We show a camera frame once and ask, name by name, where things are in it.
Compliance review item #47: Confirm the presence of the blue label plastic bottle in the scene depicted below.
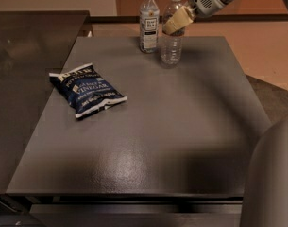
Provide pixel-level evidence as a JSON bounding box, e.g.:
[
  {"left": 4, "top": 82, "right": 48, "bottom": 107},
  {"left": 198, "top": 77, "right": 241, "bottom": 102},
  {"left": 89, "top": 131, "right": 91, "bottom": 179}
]
[{"left": 140, "top": 0, "right": 160, "bottom": 53}]

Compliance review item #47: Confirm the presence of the clear water bottle white cap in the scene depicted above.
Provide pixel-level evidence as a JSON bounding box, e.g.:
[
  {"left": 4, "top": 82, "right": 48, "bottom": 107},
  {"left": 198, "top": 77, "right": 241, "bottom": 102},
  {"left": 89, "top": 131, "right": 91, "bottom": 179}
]
[{"left": 161, "top": 0, "right": 185, "bottom": 67}]

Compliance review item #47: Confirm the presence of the blue vinegar chips bag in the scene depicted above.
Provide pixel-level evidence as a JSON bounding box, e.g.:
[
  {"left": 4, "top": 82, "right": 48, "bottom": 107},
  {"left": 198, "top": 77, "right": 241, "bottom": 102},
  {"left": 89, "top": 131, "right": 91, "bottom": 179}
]
[{"left": 49, "top": 63, "right": 127, "bottom": 119}]

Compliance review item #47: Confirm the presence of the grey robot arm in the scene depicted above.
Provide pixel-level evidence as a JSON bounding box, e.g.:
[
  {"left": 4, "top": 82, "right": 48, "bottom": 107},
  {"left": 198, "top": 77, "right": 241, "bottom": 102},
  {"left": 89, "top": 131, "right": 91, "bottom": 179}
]
[{"left": 163, "top": 0, "right": 288, "bottom": 227}]

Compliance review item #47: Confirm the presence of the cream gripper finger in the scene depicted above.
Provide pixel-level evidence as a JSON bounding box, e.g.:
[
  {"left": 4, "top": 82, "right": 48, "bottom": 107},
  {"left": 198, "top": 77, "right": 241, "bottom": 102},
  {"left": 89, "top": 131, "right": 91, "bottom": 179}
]
[{"left": 162, "top": 6, "right": 195, "bottom": 35}]

